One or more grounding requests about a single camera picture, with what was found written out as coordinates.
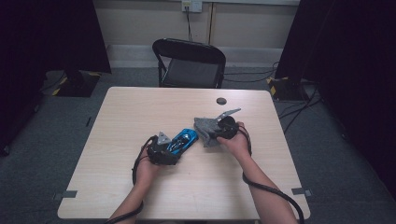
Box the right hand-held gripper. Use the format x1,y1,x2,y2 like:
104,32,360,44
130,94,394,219
217,107,242,140

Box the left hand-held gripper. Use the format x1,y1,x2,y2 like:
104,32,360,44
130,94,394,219
146,131,181,166

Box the grey terry cloth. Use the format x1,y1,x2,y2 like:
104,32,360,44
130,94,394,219
193,116,230,148

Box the blue toy car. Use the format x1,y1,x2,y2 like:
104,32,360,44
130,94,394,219
166,128,199,156

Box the person's right hand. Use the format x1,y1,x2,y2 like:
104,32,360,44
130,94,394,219
217,121,251,164

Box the person's left hand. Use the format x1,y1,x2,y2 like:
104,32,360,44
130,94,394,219
134,155,163,187

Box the black stand base, yellow tape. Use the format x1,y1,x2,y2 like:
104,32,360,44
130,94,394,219
50,69,102,98
265,76,309,102

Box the black folding chair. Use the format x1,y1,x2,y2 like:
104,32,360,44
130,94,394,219
151,37,227,89

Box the grey tape piece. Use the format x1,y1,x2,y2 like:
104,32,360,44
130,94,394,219
52,189,78,201
291,187,312,196

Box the black curtain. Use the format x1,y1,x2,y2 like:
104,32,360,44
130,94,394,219
275,0,396,200
0,0,112,153

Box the left hand-held gripper black cable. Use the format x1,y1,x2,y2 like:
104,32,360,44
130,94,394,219
104,134,160,224

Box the hand-held gripper black cable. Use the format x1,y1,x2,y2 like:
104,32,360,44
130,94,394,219
236,124,305,224
104,134,160,224

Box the black floor cables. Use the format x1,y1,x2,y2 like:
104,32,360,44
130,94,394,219
223,61,323,134

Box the right hand-held gripper black cable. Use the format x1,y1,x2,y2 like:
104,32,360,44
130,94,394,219
236,124,305,224

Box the black wall socket cable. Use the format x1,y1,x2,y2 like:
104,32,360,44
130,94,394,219
185,6,194,42

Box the white wall socket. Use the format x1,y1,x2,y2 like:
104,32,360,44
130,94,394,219
181,0,204,13

